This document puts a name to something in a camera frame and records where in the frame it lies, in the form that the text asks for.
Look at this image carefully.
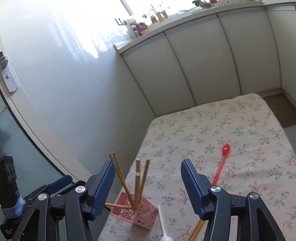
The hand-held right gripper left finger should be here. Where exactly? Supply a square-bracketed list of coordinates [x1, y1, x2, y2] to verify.
[11, 159, 116, 241]

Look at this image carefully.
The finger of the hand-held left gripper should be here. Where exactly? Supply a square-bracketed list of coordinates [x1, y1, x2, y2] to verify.
[23, 175, 74, 206]

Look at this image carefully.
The frosted glass door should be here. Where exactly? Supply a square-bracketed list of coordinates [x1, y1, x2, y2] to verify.
[0, 30, 92, 202]

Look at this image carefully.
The white cutlery drainer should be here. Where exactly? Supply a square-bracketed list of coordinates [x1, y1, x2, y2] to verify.
[128, 25, 140, 38]

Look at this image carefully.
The silver door handle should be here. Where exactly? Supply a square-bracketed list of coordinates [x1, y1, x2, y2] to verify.
[0, 51, 18, 93]

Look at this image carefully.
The pink perforated utensil holder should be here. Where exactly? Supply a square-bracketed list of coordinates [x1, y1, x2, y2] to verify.
[110, 192, 159, 232]

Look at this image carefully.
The white cabinet door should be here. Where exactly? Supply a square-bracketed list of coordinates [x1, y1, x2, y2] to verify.
[218, 6, 281, 94]
[266, 2, 296, 100]
[121, 34, 196, 116]
[166, 15, 242, 106]

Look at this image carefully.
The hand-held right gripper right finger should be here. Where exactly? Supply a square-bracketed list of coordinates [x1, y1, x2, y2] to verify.
[180, 159, 287, 241]

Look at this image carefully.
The row of small jars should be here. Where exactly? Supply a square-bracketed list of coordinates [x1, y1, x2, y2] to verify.
[142, 4, 169, 24]

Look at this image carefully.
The white plastic spoon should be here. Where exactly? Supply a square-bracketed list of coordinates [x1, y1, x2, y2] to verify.
[157, 203, 173, 241]

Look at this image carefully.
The bunch of wooden chopsticks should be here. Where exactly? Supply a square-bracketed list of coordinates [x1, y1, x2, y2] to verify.
[105, 152, 205, 241]

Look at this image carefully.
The floral tablecloth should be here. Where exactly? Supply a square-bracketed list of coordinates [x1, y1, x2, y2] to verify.
[97, 93, 296, 241]

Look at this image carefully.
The red plastic spoon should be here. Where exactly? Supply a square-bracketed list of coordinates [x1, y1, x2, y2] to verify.
[211, 144, 231, 186]

